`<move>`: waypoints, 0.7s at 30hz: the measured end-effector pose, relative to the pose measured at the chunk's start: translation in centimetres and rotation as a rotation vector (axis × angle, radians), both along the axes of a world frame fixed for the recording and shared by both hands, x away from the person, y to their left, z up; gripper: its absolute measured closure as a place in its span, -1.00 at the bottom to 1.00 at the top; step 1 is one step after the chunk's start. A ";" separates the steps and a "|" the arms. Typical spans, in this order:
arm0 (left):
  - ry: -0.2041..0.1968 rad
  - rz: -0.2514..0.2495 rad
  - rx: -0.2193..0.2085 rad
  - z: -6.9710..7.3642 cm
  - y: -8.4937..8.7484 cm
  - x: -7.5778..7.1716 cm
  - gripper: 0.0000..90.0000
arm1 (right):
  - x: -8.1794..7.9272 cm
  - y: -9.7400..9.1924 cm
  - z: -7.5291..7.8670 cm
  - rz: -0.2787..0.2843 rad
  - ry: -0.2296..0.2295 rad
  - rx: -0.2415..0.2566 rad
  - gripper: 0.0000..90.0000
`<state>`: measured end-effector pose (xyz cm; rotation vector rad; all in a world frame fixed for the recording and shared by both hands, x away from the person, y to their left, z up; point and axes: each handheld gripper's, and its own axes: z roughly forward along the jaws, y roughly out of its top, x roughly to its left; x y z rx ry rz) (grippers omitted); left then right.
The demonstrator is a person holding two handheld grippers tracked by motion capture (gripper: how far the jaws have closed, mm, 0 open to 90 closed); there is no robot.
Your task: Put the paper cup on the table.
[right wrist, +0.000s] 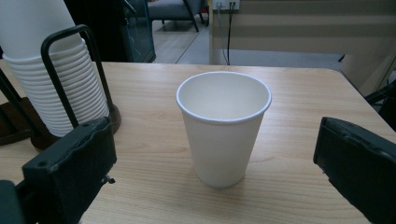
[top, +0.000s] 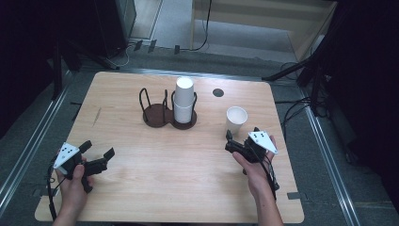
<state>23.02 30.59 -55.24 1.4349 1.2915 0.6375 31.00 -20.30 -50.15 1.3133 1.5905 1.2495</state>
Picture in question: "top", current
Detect black hanging cable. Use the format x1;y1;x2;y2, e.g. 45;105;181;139
174;0;214;55

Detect metal floor rail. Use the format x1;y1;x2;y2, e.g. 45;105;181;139
0;89;72;218
299;89;362;226

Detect person's right hand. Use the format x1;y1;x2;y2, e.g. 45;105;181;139
231;135;279;201

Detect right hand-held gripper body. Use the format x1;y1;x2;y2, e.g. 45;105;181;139
224;130;279;177

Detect dark cabinet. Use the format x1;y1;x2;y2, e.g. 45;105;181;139
93;0;137;58

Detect black metal stand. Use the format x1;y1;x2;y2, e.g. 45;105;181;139
50;36;120;101
262;29;335;118

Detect light wooden shelf unit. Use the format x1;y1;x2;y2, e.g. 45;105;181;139
190;0;339;62

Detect dark brown cup holder rack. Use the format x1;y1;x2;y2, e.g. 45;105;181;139
138;88;199;131

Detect person's left hand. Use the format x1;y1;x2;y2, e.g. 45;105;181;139
56;153;96;209

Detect stack of white paper cups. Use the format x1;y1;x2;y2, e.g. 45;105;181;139
173;76;196;124

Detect hand-held gripper cable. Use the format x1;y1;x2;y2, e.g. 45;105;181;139
259;153;280;201
46;161;60;221

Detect black floor cables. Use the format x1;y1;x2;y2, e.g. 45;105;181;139
274;95;318;135

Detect right hand-held gripper cable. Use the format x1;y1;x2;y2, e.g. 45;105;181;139
259;153;280;201

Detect single white paper cup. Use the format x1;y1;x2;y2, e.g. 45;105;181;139
225;105;248;136

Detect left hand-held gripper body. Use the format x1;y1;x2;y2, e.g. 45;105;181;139
53;142;109;194

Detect left hand-held gripper cable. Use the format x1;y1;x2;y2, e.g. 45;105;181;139
46;161;60;221

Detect white floor cable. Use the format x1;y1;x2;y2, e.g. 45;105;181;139
117;42;136;69

